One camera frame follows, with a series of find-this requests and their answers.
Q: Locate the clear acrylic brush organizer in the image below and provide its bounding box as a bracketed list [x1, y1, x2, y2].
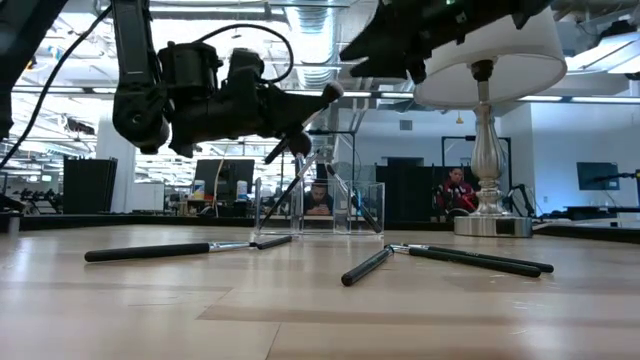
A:
[253, 177, 386, 237]

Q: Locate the dark computer monitor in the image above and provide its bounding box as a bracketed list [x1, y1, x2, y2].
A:
[193, 158, 256, 204]

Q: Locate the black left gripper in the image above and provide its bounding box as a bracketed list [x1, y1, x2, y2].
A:
[169, 74, 329, 157]

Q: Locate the white shade silver table lamp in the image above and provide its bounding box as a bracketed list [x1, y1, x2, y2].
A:
[413, 5, 569, 239]

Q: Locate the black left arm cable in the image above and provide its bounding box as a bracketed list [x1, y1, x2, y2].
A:
[0, 3, 114, 170]

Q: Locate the dark wall screen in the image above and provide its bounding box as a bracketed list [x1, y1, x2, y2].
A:
[576, 161, 621, 192]

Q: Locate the black room partition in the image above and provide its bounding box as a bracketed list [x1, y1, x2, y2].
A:
[374, 157, 469, 224]

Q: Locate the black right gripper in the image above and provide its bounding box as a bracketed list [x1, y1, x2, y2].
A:
[339, 0, 481, 85]

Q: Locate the black panel stack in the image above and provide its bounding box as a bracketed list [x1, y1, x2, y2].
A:
[62, 156, 119, 215]

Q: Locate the person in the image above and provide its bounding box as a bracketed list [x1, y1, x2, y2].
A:
[303, 179, 335, 217]
[433, 167, 479, 219]

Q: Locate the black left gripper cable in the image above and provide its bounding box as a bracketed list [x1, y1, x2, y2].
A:
[192, 23, 295, 85]

